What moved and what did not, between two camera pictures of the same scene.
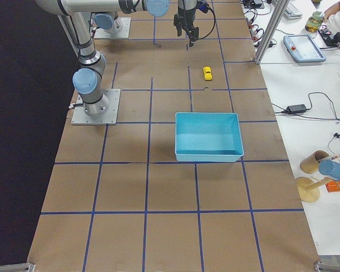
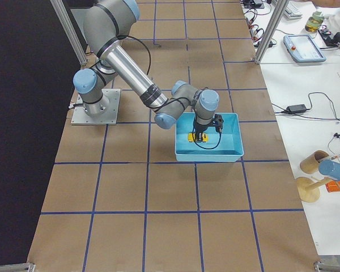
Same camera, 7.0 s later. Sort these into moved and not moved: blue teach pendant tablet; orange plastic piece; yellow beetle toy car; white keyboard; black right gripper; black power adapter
Moved: black right gripper; yellow beetle toy car
Not moved: blue teach pendant tablet; black power adapter; orange plastic piece; white keyboard
